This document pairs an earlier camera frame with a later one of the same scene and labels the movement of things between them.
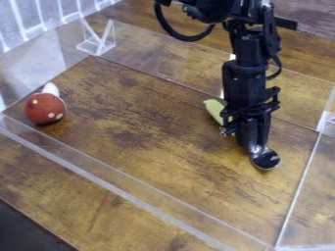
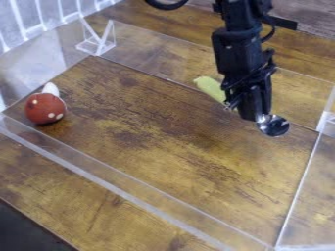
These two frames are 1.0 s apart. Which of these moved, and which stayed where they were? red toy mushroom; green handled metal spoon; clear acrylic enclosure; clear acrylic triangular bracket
Moved: green handled metal spoon
Stayed: red toy mushroom; clear acrylic enclosure; clear acrylic triangular bracket
